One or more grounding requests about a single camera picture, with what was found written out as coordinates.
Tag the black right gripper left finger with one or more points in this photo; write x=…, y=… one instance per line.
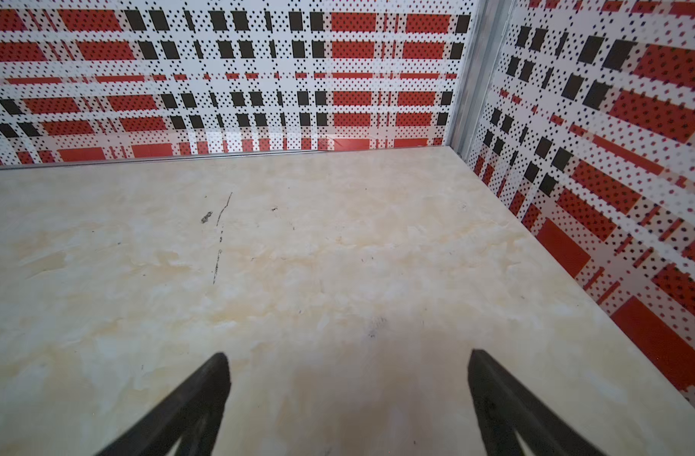
x=185, y=422

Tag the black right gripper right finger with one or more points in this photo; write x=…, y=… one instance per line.
x=512, y=418

